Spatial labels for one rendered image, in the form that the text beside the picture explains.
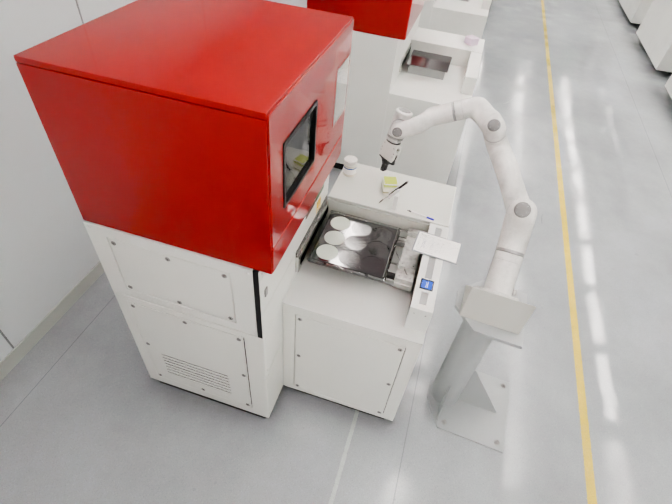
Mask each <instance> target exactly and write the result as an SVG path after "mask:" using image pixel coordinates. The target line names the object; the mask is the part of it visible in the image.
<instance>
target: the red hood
mask: <svg viewBox="0 0 672 504"><path fill-rule="evenodd" d="M353 26H354V19H353V17H352V16H347V15H341V14H336V13H331V12H325V11H320V10H315V9H309V8H304V7H299V6H293V5H288V4H283V3H277V2H272V1H267V0H136V1H134V2H132V3H129V4H127V5H125V6H123V7H120V8H118V9H116V10H114V11H111V12H109V13H107V14H105V15H102V16H100V17H98V18H96V19H93V20H91V21H89V22H87V23H84V24H82V25H80V26H78V27H75V28H73V29H71V30H69V31H67V32H64V33H62V34H60V35H58V36H55V37H53V38H51V39H49V40H46V41H44V42H42V43H40V44H37V45H35V46H33V47H31V48H28V49H26V50H24V51H22V52H19V53H17V54H15V55H13V56H14V59H15V61H16V62H17V63H16V65H17V67H18V69H19V72H20V74H21V76H22V79H23V81H24V83H25V86H26V88H27V90H28V93H29V95H30V97H31V99H32V102H33V104H34V106H35V109H36V111H37V113H38V116H39V118H40V120H41V123H42V125H43V127H44V130H45V132H46V134H47V137H48V139H49V141H50V143H51V146H52V148H53V150H54V153H55V155H56V157H57V160H58V162H59V164H60V167H61V169H62V171H63V174H64V176H65V178H66V181H67V183H68V185H69V187H70V190H71V192H72V194H73V197H74V199H75V201H76V204H77V206H78V208H79V211H80V213H81V215H82V218H83V220H86V221H89V222H92V223H96V224H99V225H103V226H106V227H110V228H113V229H117V230H120V231H123V232H127V233H130V234H134V235H137V236H141V237H144V238H148V239H151V240H154V241H158V242H161V243H165V244H168V245H172V246H175V247H179V248H182V249H185V250H189V251H192V252H196V253H199V254H203V255H206V256H210V257H213V258H216V259H220V260H223V261H227V262H230V263H234V264H237V265H241V266H244V267H247V268H251V269H254V270H258V271H261V272H265V273H268V274H272V273H273V272H274V271H275V269H276V267H277V266H278V264H279V262H280V260H281V259H282V257H283V255H284V253H285V252H286V250H287V248H288V246H289V244H290V243H291V241H292V239H293V237H294V236H295V234H296V232H297V230H298V228H299V227H300V225H301V223H302V221H303V220H304V218H305V216H306V214H307V213H308V211H309V209H310V207H311V205H312V204H313V202H314V200H315V198H316V197H317V195H318V193H319V191H320V189H321V188H322V186H323V184H324V182H325V181H326V179H327V177H328V175H329V174H330V172H331V170H332V168H333V166H334V165H335V163H336V161H337V159H338V158H339V156H340V154H341V146H342V136H343V134H342V133H343V126H344V116H345V106H346V96H347V86H348V76H349V66H350V56H351V46H352V36H353Z"/></svg>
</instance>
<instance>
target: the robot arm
mask: <svg viewBox="0 0 672 504"><path fill-rule="evenodd" d="M412 115H413V114H412V112H411V111H410V110H408V109H406V108H402V107H399V108H397V109H396V111H395V114H394V117H393V119H392V122H391V125H390V128H389V131H388V134H387V136H386V139H385V141H384V142H383V144H382V147H381V149H380V154H379V155H380V157H381V158H382V165H381V168H380V170H381V171H386V170H387V167H388V165H395V162H397V161H398V158H399V155H400V152H401V146H402V145H401V143H402V142H403V139H404V138H405V137H410V136H414V135H417V134H420V133H422V132H424V131H426V130H428V129H429V128H431V127H432V126H436V125H440V124H445V123H450V122H454V121H459V120H463V119H468V118H471V119H472V120H473V121H474V122H475V123H476V124H477V125H478V126H479V128H480V129H481V131H482V133H483V137H484V142H485V145H486V148H487V151H488V154H489V157H490V160H491V162H492V165H493V168H494V171H495V174H496V177H497V180H498V183H499V186H500V189H501V193H502V197H503V201H504V205H505V210H506V214H505V218H504V221H503V225H502V229H501V233H500V237H499V240H498V244H497V247H496V250H495V253H494V256H493V259H492V262H491V265H490V269H489V272H488V275H487V278H486V281H485V284H484V287H483V288H482V287H479V286H476V285H475V288H478V289H481V290H484V291H487V292H491V293H494V294H497V295H500V296H503V297H507V298H510V299H513V300H516V301H519V300H520V299H518V298H515V297H512V296H513V295H515V296H516V295H517V292H518V290H515V289H514V287H515V283H516V280H517V277H518V274H519V271H520V268H521V265H522V261H523V258H524V255H525V252H526V249H527V246H528V243H529V240H530V237H531V233H532V230H533V227H534V224H535V221H536V218H537V214H538V210H537V207H536V205H535V203H534V202H533V201H531V200H530V199H529V197H528V194H527V191H526V188H525V185H524V181H523V178H522V175H521V172H520V169H519V166H518V163H517V160H516V157H515V155H514V153H513V151H512V148H511V146H510V144H509V141H508V137H507V127H506V123H505V121H504V119H503V117H502V116H501V114H500V113H499V112H498V111H496V110H495V109H494V108H493V107H492V105H491V104H490V103H489V102H488V101H487V100H486V99H485V98H483V97H478V96H476V97H470V98H466V99H462V100H458V101H454V102H450V103H446V104H442V105H438V106H434V107H430V108H428V109H426V110H425V111H424V112H423V113H421V114H420V115H418V116H416V117H414V118H412Z"/></svg>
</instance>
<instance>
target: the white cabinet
mask: <svg viewBox="0 0 672 504"><path fill-rule="evenodd" d="M422 346H423V345H420V344H417V343H414V342H410V341H407V340H404V339H400V338H397V337H394V336H390V335H387V334H384V333H380V332H377V331H374V330H370V329H367V328H364V327H360V326H357V325H354V324H350V323H347V322H344V321H340V320H337V319H334V318H330V317H327V316H324V315H320V314H317V313H314V312H310V311H307V310H304V309H300V308H297V307H294V306H290V305H287V304H284V303H283V385H285V386H286V387H288V388H291V389H294V390H297V391H300V392H303V393H306V394H309V395H312V396H315V397H318V398H321V399H324V400H327V401H330V402H333V403H336V404H339V405H342V406H345V407H348V408H352V409H355V410H358V411H361V412H364V413H367V414H370V415H373V416H376V417H379V418H382V419H388V420H391V421H393V419H394V417H395V414H396V412H397V409H398V407H399V404H400V402H401V399H402V396H403V394H404V391H405V389H406V386H407V384H408V381H409V379H410V376H411V374H412V371H413V368H414V366H415V363H416V361H417V358H418V356H419V353H420V351H421V348H422Z"/></svg>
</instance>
